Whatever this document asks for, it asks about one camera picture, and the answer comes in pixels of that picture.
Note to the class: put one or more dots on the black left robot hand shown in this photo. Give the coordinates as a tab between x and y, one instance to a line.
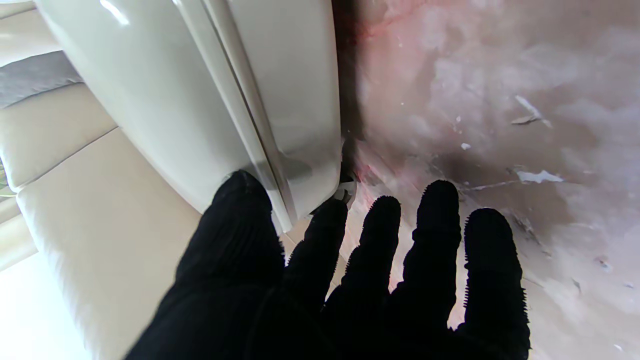
240	300

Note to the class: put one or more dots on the beige hard-shell suitcase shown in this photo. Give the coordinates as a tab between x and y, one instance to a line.
200	90

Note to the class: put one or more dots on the beige sofa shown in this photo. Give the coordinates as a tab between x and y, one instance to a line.
75	200

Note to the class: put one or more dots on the grey-brown cushion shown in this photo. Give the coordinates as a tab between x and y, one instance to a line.
35	77

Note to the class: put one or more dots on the small white paper scrap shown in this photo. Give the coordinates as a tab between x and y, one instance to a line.
537	176

